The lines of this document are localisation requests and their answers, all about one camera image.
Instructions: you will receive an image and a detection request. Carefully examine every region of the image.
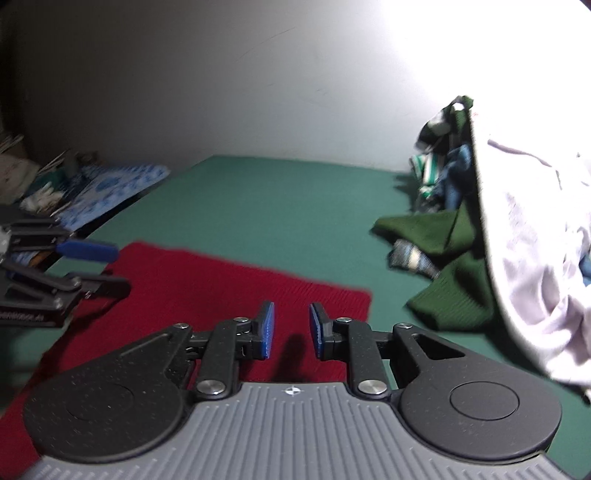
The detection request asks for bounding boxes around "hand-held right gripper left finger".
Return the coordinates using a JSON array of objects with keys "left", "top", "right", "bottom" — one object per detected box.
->
[{"left": 117, "top": 301, "right": 277, "bottom": 401}]

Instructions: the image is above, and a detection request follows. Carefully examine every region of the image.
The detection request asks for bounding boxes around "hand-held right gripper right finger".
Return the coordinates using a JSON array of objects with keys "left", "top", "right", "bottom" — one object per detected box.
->
[{"left": 308, "top": 302, "right": 467, "bottom": 398}]

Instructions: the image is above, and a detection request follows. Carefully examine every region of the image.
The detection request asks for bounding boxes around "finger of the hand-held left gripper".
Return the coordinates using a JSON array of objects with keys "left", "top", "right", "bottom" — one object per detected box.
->
[
  {"left": 10, "top": 220, "right": 122, "bottom": 264},
  {"left": 6, "top": 264, "right": 133, "bottom": 308}
]

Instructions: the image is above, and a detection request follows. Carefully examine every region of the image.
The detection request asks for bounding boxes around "red knit sweater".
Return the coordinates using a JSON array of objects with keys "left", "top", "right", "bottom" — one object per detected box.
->
[{"left": 0, "top": 241, "right": 373, "bottom": 480}]

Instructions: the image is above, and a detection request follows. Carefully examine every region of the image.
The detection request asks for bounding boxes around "pile of green patterned clothes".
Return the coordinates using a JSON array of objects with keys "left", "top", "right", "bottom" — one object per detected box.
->
[{"left": 410, "top": 151, "right": 450, "bottom": 214}]

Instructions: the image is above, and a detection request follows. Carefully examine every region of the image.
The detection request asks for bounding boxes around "blue patterned cloth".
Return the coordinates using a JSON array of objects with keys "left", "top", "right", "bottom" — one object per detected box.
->
[{"left": 50, "top": 163, "right": 172, "bottom": 232}]

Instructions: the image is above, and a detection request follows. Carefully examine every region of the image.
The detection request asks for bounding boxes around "patterned sock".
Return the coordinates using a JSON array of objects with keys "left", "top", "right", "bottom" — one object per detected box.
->
[{"left": 389, "top": 239, "right": 440, "bottom": 281}]

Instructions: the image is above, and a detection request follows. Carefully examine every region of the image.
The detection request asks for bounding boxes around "green bed sheet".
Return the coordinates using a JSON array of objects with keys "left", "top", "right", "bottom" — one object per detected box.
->
[{"left": 0, "top": 154, "right": 591, "bottom": 480}]

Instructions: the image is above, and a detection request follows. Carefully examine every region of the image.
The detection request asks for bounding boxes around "dark green sweater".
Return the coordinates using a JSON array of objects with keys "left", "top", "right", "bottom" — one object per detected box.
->
[{"left": 373, "top": 185, "right": 506, "bottom": 332}]

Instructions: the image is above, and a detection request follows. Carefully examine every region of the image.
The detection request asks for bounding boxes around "blue denim garment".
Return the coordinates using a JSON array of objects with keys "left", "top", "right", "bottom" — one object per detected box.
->
[{"left": 438, "top": 144, "right": 475, "bottom": 209}]

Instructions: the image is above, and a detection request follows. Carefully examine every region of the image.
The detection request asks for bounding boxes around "white garment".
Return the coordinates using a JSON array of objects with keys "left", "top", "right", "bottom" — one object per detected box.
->
[{"left": 467, "top": 107, "right": 591, "bottom": 403}]

